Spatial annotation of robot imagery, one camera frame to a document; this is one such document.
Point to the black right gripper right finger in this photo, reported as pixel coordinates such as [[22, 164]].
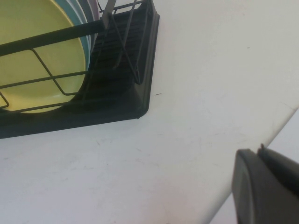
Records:
[[280, 168]]

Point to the pale white plate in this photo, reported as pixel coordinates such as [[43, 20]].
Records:
[[82, 10]]

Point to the black plastic drip tray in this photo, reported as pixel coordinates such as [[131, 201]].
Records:
[[70, 123]]

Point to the pink plate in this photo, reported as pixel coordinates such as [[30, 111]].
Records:
[[93, 7]]

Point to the blue plate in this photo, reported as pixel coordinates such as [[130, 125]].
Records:
[[74, 11]]

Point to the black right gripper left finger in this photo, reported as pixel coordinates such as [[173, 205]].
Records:
[[257, 198]]

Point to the yellow plate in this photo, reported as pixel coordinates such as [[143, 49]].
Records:
[[35, 18]]

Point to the grey-green plate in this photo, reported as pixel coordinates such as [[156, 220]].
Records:
[[87, 7]]

